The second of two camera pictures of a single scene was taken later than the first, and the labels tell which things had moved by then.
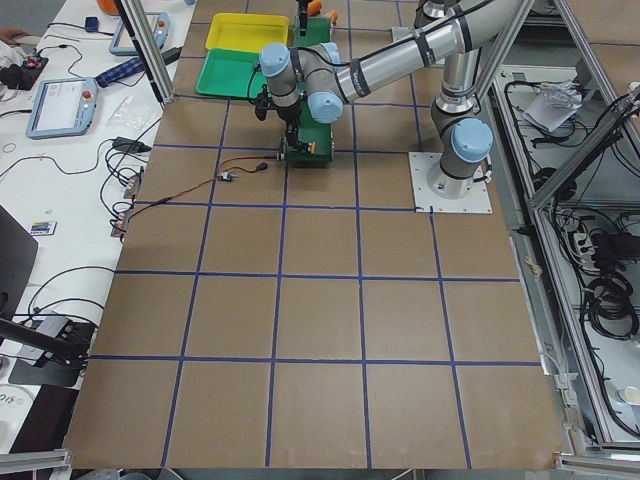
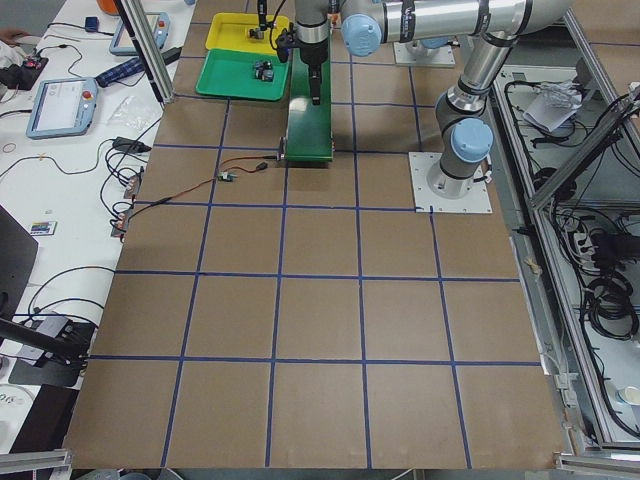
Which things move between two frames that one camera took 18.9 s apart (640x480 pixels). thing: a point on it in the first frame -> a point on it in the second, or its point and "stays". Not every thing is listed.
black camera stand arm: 70,343 stays
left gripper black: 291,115 -> 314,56
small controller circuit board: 227,176 stays
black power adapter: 133,146 stays
